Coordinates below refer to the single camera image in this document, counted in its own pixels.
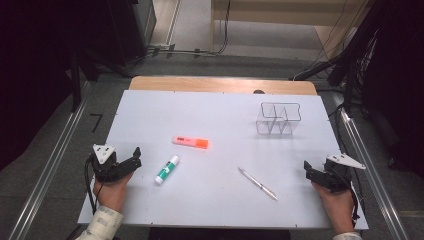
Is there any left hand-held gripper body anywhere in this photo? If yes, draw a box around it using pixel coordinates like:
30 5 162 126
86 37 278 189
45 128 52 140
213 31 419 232
89 143 124 184

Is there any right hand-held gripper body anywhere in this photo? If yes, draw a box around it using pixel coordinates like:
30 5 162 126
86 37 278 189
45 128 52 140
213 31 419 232
324 153 366 194

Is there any green and white glue stick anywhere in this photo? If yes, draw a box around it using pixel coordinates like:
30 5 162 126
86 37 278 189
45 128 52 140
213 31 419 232
153 154 181 185

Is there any silver pen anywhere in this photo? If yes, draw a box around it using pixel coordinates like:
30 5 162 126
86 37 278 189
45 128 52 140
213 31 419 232
237 166 279 202

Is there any orange highlighter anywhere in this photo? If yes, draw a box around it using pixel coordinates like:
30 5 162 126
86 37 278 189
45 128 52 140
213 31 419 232
172 135 210 150

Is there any clear wire pen holder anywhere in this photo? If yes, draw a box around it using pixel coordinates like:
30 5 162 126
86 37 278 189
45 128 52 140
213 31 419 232
255 101 303 136

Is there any person's left hand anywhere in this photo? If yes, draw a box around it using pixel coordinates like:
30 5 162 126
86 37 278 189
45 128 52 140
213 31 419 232
93 172 134 213

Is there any person's right hand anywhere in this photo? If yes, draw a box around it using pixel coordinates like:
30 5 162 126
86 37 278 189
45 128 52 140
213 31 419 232
312 183 355 235

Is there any yellow floor tape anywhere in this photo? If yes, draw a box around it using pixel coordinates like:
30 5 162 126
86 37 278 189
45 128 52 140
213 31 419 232
398 209 424 218

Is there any white board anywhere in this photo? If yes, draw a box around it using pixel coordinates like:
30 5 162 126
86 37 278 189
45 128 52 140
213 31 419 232
77 89 369 231

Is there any black metal stand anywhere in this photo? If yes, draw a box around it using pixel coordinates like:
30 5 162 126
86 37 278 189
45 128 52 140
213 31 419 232
68 49 101 113

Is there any black curtain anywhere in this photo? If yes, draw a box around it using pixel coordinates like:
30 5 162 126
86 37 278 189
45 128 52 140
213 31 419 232
0 0 111 172
361 0 424 179

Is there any dark grey cabinet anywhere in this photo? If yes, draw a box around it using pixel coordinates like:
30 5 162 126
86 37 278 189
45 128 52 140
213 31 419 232
106 0 158 66

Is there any wooden shelf unit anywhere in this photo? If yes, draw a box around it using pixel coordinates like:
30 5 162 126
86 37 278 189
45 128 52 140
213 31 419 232
210 0 371 53

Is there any left hand-held gripper cable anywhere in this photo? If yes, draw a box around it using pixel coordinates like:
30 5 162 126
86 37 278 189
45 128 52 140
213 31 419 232
84 155 98 215

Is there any hand-held gripper cable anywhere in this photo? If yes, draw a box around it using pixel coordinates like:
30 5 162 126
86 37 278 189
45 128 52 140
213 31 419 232
84 155 98 215
346 179 363 222

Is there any metal floor rail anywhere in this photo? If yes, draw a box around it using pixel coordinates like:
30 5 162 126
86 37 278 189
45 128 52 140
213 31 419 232
333 92 410 240
6 79 96 240

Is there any right hand-held gripper cable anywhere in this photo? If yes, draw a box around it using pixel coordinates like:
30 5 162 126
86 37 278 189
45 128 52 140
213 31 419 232
346 179 363 222

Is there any floor cable with black clips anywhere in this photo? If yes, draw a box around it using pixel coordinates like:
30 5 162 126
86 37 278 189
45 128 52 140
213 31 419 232
146 43 216 58

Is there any black stand with cables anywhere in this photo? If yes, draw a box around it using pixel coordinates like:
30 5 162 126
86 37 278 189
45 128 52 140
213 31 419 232
289 0 383 116

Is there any black hanging cable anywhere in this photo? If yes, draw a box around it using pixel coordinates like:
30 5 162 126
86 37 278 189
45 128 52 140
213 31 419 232
213 0 232 56

